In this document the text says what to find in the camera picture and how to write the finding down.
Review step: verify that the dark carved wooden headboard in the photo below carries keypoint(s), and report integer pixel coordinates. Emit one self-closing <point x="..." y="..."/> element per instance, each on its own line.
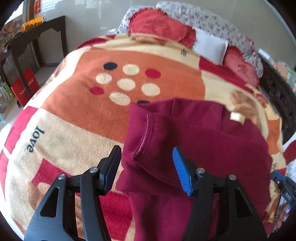
<point x="281" y="96"/>

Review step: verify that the orange red patterned blanket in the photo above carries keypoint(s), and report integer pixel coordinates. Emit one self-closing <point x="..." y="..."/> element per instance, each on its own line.
<point x="83" y="111"/>

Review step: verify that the white pillow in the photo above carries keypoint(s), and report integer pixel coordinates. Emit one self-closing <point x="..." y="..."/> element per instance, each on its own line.
<point x="209" y="46"/>

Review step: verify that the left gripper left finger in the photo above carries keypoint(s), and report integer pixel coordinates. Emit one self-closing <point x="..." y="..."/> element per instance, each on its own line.
<point x="55" y="217"/>

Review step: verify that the floral bed sheet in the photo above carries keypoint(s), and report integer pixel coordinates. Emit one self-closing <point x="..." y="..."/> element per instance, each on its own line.
<point x="205" y="20"/>

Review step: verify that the red heart pillow left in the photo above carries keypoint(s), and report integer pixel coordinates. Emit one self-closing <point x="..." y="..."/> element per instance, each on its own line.
<point x="157" y="22"/>

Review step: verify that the dark wooden side table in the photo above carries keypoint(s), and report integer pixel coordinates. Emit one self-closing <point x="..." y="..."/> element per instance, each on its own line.
<point x="18" y="46"/>

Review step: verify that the maroon fleece garment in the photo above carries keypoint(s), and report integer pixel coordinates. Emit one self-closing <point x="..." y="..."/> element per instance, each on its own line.
<point x="205" y="134"/>

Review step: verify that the orange tray on table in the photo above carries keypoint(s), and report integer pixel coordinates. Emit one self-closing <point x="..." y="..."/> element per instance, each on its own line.
<point x="32" y="23"/>

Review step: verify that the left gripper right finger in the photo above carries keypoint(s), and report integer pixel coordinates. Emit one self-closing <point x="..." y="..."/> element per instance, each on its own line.
<point x="237" y="216"/>

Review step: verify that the red heart pillow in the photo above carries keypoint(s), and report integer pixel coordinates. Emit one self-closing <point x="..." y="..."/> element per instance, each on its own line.
<point x="233" y="59"/>
<point x="157" y="22"/>

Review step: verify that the red heart pillow right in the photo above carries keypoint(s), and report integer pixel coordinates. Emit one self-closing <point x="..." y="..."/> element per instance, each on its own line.
<point x="233" y="59"/>

